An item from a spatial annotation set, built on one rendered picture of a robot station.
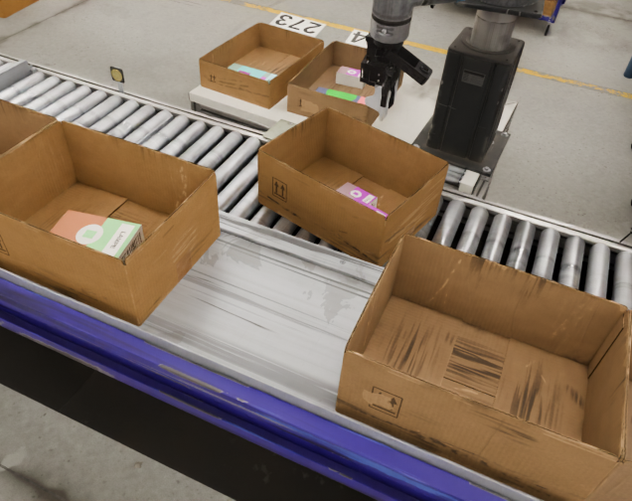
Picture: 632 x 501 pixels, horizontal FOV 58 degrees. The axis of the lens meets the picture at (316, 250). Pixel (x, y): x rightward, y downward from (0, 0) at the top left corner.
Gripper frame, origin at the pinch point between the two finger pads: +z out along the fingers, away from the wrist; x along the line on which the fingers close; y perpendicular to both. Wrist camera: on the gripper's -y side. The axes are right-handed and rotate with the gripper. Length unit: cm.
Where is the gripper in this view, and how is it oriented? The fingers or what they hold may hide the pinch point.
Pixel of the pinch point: (388, 110)
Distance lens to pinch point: 151.8
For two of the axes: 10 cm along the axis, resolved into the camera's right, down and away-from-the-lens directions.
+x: -4.1, 6.9, -6.0
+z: -0.1, 6.5, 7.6
